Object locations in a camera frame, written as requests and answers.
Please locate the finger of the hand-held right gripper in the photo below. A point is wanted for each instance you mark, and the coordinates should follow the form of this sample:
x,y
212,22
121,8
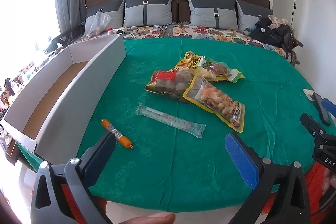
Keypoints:
x,y
328,104
312,124

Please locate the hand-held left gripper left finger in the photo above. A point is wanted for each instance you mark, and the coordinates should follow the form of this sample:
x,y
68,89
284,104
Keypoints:
x,y
102,158

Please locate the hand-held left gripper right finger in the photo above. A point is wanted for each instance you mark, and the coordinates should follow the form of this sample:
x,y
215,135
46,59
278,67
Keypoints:
x,y
241,161

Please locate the orange sausage stick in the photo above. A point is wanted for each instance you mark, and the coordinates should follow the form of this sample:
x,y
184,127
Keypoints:
x,y
115,132

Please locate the white and brown cardboard box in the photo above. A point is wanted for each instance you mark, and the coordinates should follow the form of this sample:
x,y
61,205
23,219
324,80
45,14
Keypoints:
x,y
86,98

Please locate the yellow-edged peanut packet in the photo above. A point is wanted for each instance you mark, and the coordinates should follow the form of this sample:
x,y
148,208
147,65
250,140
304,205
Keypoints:
x,y
215,100

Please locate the long clear snack packet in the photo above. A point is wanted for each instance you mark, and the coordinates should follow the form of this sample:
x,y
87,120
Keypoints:
x,y
170,119

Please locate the green-edged clear snack packet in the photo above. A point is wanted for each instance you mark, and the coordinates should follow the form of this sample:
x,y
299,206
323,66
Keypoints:
x,y
220,69

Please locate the red label snack packet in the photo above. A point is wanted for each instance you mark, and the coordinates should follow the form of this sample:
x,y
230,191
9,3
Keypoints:
x,y
168,82

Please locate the yellow printed snack packet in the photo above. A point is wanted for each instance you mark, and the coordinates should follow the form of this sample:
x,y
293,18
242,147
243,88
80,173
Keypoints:
x,y
189,61

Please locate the person's right hand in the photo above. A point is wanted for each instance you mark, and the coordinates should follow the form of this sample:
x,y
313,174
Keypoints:
x,y
329,182

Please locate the person's left hand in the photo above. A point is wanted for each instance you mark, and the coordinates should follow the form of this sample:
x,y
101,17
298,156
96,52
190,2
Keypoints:
x,y
152,219

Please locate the white smartphone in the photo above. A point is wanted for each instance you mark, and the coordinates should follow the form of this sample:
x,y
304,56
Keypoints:
x,y
307,94

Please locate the orange floor mat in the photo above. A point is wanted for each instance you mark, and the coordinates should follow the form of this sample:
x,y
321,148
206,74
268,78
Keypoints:
x,y
313,179

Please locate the green patterned blanket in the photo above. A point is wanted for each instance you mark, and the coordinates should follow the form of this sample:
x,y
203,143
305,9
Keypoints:
x,y
157,161

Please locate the black jacket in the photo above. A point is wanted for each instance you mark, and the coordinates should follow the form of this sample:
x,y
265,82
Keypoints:
x,y
270,29

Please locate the beige cloth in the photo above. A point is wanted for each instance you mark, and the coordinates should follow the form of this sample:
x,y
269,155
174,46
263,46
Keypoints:
x,y
278,20

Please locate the grey two-tone pillow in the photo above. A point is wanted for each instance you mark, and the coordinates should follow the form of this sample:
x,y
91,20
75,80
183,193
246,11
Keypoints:
x,y
246,16
204,14
152,14
110,11

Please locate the white bottle with red cap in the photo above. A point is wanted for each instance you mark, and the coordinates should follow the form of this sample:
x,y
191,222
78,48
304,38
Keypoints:
x,y
110,32

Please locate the white power strip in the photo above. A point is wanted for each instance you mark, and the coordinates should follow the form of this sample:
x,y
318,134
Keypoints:
x,y
123,29

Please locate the floral bedsheet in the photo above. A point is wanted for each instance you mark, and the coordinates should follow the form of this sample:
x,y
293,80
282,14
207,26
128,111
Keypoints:
x,y
210,32

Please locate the clear plastic bag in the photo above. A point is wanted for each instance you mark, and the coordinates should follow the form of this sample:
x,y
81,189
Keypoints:
x,y
98,22

